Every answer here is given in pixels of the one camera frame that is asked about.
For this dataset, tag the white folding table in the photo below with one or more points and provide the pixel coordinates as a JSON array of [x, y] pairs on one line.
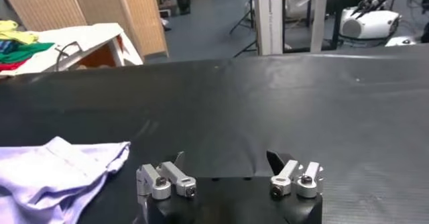
[[115, 52]]

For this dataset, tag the tall white cardboard box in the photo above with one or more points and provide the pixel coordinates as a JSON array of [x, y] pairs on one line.
[[268, 17]]

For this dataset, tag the lavender t-shirt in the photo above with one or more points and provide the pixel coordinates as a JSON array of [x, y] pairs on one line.
[[50, 178]]

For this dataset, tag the yellow-green garment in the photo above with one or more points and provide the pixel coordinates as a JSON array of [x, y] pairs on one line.
[[16, 34]]

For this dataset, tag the red garment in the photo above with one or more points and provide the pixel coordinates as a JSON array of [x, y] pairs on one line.
[[10, 66]]

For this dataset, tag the white humanoid robot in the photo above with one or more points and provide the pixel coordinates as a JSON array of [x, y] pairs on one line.
[[372, 24]]

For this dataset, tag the black tripod stand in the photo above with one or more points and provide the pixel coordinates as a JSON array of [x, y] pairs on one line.
[[246, 14], [246, 48]]

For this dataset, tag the orange brown box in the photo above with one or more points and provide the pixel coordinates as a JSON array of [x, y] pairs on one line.
[[97, 57]]

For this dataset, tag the black trash bin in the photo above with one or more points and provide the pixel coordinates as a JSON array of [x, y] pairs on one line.
[[183, 5]]

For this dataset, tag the white standing desk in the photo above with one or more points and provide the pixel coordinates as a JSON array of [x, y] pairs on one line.
[[316, 20]]

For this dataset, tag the green garment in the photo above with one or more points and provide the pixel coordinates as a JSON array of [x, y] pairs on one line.
[[30, 52]]

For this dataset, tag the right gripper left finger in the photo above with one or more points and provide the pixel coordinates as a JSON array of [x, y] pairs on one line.
[[157, 181]]

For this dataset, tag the white tablecloth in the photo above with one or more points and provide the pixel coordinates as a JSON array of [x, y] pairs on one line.
[[87, 36]]

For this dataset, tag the blue striped garment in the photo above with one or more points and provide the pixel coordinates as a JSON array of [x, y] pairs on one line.
[[6, 47]]

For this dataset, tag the white rounded robot base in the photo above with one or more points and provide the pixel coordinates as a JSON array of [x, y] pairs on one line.
[[400, 41]]

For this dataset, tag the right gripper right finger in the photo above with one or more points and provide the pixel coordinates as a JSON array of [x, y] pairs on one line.
[[295, 178]]

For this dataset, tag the bamboo folding screen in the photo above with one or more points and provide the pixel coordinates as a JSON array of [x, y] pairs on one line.
[[100, 0]]

